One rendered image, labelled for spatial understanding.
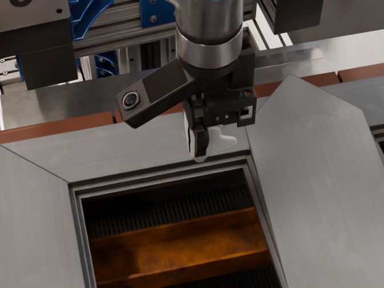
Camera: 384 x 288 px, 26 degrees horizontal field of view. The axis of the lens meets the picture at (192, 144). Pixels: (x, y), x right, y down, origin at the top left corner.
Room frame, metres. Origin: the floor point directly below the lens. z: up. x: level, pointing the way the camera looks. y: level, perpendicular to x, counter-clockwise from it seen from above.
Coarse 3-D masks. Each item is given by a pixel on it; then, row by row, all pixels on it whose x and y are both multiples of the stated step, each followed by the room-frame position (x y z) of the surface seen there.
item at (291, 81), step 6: (288, 78) 0.85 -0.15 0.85; (294, 78) 0.85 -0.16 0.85; (300, 78) 0.85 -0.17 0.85; (282, 84) 0.83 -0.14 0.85; (288, 84) 0.83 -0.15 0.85; (294, 84) 0.83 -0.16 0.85; (300, 84) 0.83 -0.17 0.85; (306, 84) 0.83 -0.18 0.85; (312, 84) 0.83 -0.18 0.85; (276, 90) 0.82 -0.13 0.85
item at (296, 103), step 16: (272, 96) 0.81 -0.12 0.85; (288, 96) 0.81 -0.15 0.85; (304, 96) 0.81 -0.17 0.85; (320, 96) 0.81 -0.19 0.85; (336, 96) 0.81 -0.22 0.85; (256, 112) 0.78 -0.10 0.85; (272, 112) 0.78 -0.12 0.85; (288, 112) 0.78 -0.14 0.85; (304, 112) 0.78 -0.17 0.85; (320, 112) 0.78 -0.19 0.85; (336, 112) 0.78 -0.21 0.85
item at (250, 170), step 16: (192, 160) 0.69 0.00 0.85; (208, 160) 0.70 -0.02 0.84; (224, 160) 0.70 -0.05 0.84; (240, 160) 0.70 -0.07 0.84; (112, 176) 0.67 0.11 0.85; (128, 176) 0.67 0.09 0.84; (144, 176) 0.67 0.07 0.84; (160, 176) 0.68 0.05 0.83; (176, 176) 0.68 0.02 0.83; (192, 176) 0.68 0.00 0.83; (208, 176) 0.68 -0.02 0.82; (256, 176) 0.67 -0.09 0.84; (80, 192) 0.65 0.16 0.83; (96, 192) 0.65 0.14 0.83; (112, 192) 0.65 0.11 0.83; (128, 192) 0.66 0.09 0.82; (256, 192) 0.65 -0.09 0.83; (80, 208) 0.63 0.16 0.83; (256, 208) 0.63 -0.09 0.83; (80, 224) 0.60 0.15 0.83; (80, 240) 0.57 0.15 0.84; (272, 240) 0.57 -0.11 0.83; (80, 256) 0.54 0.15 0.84; (272, 256) 0.55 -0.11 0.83
